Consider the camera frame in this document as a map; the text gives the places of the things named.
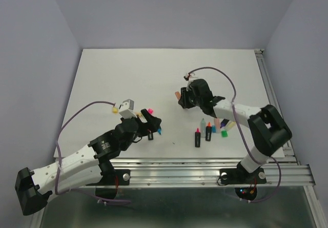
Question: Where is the peach cap translucent highlighter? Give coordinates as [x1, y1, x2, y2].
[175, 92, 181, 100]

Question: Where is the yellow pen cap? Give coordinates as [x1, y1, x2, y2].
[112, 107, 119, 114]

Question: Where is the mint cap translucent highlighter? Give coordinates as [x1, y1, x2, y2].
[200, 118, 206, 138]

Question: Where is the orange black highlighter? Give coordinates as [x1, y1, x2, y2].
[205, 122, 212, 141]

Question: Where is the purple black highlighter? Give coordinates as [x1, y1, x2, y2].
[220, 119, 229, 128]

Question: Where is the pink black highlighter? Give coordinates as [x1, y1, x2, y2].
[194, 128, 201, 148]

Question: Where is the yellow translucent highlighter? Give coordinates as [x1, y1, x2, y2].
[225, 121, 236, 131]

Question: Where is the green pen cap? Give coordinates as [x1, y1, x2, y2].
[221, 130, 228, 138]

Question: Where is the tan cap translucent highlighter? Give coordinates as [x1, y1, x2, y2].
[214, 118, 220, 133]

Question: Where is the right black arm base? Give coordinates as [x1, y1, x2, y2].
[217, 168, 267, 201]

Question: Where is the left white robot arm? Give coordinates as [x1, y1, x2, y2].
[15, 109, 161, 216]

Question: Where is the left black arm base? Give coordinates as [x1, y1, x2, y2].
[87, 161, 131, 205]

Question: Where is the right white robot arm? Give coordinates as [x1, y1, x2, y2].
[178, 79, 292, 182]

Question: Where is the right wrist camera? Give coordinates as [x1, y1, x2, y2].
[183, 72, 199, 90]

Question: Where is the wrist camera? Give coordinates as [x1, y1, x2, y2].
[118, 99, 137, 119]
[183, 72, 199, 90]

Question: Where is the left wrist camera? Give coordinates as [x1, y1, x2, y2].
[118, 99, 137, 119]

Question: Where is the aluminium front rail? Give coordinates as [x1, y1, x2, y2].
[53, 157, 316, 188]

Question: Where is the aluminium rail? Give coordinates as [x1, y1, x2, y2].
[53, 157, 316, 188]
[254, 49, 299, 164]

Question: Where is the aluminium right rail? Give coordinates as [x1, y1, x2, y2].
[254, 49, 299, 164]

